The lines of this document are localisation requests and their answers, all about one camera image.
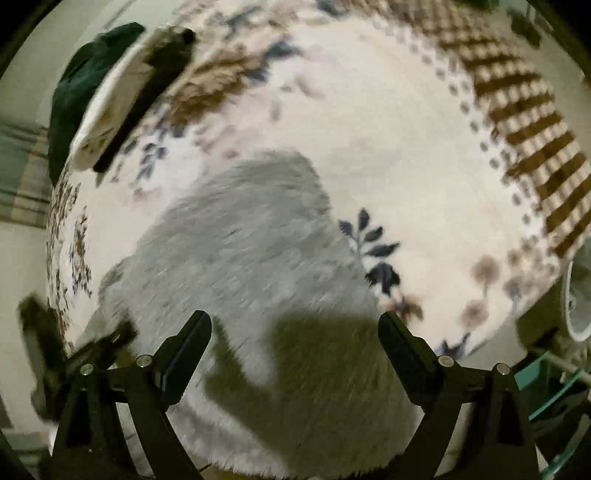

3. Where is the white cloth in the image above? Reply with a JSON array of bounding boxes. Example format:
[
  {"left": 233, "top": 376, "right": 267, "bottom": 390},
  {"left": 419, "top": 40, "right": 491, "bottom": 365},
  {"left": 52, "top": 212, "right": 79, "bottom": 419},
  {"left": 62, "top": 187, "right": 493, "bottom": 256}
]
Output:
[{"left": 69, "top": 27, "right": 185, "bottom": 169}]

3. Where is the white floral blanket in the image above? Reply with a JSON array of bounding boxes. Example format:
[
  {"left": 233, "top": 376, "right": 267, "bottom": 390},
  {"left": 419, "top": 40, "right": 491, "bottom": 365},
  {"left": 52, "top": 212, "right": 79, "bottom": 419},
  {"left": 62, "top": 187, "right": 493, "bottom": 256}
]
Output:
[{"left": 44, "top": 0, "right": 591, "bottom": 365}]

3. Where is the glass side table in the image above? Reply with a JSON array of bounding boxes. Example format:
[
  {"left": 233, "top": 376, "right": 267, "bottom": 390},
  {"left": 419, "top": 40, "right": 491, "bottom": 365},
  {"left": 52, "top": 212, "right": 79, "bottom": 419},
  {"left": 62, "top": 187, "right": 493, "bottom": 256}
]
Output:
[{"left": 512, "top": 344, "right": 591, "bottom": 480}]

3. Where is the plaid cloth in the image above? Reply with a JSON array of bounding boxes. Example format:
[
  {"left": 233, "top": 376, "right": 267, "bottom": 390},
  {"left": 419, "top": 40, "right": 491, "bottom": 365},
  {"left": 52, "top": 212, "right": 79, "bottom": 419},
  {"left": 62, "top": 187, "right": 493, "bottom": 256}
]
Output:
[{"left": 0, "top": 119, "right": 54, "bottom": 228}]

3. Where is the black cloth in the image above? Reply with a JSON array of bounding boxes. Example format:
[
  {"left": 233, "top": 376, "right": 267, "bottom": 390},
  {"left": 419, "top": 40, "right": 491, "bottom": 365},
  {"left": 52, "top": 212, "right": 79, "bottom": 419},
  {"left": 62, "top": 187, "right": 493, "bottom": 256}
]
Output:
[{"left": 93, "top": 27, "right": 197, "bottom": 174}]

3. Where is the grey fluffy towel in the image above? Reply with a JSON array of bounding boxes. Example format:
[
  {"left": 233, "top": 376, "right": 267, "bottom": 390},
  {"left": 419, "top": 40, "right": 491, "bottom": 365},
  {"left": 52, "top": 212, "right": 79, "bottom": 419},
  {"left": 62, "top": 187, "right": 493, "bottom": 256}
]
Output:
[{"left": 83, "top": 150, "right": 426, "bottom": 479}]

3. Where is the white round appliance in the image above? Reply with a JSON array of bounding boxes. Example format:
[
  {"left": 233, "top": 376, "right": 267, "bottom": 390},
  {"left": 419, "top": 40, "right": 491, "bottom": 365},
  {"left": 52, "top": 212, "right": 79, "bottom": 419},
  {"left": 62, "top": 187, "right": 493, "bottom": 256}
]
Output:
[{"left": 560, "top": 257, "right": 591, "bottom": 343}]

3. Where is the dark green cloth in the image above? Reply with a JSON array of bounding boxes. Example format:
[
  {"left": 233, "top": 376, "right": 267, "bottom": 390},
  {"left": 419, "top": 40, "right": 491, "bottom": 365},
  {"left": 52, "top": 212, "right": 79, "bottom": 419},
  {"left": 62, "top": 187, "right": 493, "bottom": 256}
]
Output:
[{"left": 48, "top": 21, "right": 147, "bottom": 186}]

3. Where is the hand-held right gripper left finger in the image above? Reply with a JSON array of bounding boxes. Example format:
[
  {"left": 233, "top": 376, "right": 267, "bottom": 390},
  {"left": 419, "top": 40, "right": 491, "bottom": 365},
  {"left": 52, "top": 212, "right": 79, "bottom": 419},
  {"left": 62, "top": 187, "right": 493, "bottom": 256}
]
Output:
[{"left": 52, "top": 311, "right": 212, "bottom": 480}]

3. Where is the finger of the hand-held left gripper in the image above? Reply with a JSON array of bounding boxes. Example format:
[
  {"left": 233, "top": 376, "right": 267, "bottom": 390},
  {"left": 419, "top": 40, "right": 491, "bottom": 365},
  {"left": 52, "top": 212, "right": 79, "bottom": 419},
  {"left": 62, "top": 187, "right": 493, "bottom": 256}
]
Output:
[{"left": 65, "top": 318, "right": 140, "bottom": 370}]

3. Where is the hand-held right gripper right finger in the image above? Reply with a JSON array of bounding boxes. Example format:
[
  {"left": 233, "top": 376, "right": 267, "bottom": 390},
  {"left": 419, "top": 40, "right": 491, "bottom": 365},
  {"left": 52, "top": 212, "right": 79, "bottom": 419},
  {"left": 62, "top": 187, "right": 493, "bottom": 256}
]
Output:
[{"left": 378, "top": 311, "right": 541, "bottom": 480}]

